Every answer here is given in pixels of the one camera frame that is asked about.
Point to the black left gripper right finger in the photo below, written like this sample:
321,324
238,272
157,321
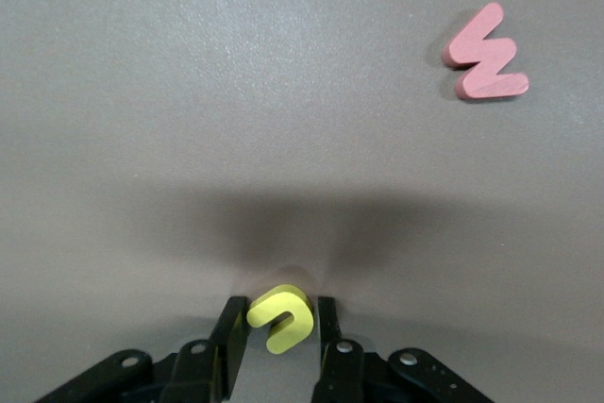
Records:
330,327

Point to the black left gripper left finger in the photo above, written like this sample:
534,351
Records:
231,341

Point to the yellow letter u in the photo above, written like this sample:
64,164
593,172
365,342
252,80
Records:
283,299

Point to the brown table cover sheet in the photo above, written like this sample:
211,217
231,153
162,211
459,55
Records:
141,91

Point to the pink letter w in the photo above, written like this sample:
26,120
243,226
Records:
486,51

